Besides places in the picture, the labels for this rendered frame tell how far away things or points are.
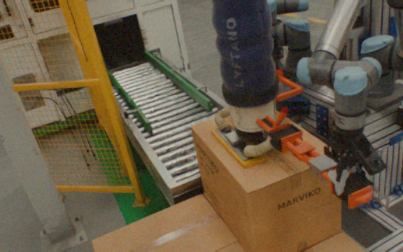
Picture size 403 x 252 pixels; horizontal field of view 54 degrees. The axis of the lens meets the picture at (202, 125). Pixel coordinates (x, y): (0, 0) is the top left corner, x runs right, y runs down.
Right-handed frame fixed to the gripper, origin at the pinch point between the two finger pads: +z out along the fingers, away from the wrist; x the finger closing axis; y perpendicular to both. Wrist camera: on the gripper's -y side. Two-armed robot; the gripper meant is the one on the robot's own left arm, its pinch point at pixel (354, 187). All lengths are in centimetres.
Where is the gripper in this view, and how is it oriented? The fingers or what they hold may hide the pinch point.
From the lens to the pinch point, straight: 122.5
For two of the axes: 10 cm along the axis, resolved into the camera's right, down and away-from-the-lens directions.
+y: -3.7, -4.0, 8.4
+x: -9.2, 3.2, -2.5
